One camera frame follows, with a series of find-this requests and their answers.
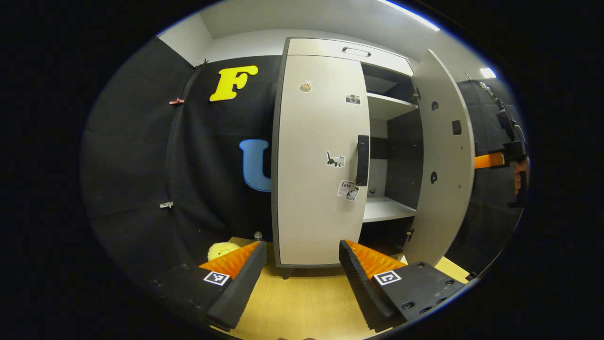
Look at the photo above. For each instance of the small ceiling light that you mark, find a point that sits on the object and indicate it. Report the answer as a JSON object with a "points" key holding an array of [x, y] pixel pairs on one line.
{"points": [[488, 72]]}

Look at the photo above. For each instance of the long ceiling light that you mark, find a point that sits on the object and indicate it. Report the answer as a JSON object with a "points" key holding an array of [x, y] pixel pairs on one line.
{"points": [[410, 15]]}

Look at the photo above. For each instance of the beige cabinet door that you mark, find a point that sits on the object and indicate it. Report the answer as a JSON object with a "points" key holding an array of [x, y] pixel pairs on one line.
{"points": [[311, 198], [443, 212]]}

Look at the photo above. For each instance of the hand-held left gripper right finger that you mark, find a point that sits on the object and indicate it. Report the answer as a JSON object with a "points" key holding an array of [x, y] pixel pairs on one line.
{"points": [[361, 288]]}

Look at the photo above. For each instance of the silver metal clip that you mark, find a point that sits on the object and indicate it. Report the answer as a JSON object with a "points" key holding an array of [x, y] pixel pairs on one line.
{"points": [[166, 204]]}

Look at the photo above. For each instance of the yellow plush toy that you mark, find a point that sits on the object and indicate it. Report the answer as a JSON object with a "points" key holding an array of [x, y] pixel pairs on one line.
{"points": [[222, 249]]}

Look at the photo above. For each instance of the black backdrop cloth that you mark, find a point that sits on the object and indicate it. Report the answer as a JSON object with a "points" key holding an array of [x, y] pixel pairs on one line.
{"points": [[486, 217], [203, 189]]}

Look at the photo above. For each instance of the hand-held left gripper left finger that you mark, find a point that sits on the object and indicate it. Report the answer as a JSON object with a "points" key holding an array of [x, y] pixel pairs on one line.
{"points": [[240, 288]]}

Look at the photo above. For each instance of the beige double-door shoe cabinet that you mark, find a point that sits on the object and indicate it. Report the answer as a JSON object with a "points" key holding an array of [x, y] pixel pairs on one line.
{"points": [[403, 156]]}

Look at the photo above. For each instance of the beige cabinet drawer front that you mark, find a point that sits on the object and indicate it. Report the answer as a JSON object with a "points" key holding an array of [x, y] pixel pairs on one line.
{"points": [[311, 47]]}

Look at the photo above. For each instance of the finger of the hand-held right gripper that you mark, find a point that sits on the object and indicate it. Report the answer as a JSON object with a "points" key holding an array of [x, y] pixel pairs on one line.
{"points": [[488, 160]]}

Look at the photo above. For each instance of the white cabinet shelf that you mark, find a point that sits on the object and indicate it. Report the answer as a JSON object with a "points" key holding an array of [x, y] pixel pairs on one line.
{"points": [[384, 107], [384, 210]]}

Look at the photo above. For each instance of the pink clothes peg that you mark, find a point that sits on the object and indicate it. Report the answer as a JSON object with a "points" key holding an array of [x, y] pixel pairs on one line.
{"points": [[176, 101]]}

